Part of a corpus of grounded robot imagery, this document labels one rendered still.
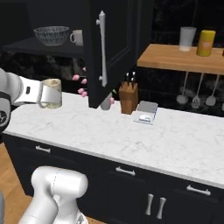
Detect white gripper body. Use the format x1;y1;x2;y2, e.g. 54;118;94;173
38;80;63;107

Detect black base cabinet door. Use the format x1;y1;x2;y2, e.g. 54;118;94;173
95;174;158;224
156;191;220;224

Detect cream glass cup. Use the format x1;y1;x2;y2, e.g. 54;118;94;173
40;78;63;110

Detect pink flowers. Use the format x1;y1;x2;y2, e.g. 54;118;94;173
72;66;89;99

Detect grey flower vase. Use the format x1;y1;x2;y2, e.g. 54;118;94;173
100;92;116;111

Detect clear glass bowl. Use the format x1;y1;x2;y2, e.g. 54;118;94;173
33;25;71;47

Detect white mug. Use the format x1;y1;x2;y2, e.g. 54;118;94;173
69;29;84;47

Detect black drawer front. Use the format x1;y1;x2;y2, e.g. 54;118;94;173
167;178;224;213
8;136;90;176
90;159;167;195

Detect wooden knife block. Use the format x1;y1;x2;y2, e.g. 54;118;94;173
118;71;140;116

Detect white kitchen scale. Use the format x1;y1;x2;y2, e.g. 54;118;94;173
133;100;159;126

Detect silver hanging ladle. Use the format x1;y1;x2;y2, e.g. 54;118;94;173
175;71;190;106

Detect silver hanging slotted spatula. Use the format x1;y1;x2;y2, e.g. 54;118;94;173
191;72;205;109

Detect silver hanging spoon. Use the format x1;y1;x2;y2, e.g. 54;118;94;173
205;73;220;108

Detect yellow canister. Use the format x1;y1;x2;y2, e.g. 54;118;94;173
195;29;217;58

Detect silver drawer handle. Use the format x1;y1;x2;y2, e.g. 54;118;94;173
34;144;52;154
185;184;212;197
115;165;137;177

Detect silver wall cabinet door handle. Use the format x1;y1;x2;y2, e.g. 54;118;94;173
95;10;109;88

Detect black wall cabinet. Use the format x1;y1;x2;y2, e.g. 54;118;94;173
0;0;156;60

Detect black wall cabinet door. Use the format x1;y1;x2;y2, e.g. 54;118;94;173
82;0;138;109

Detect wooden wall shelf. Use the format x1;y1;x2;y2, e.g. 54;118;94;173
136;43;224;76

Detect silver base cabinet door handle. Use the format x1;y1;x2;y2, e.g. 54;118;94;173
144;192;155;217
155;196;167;221

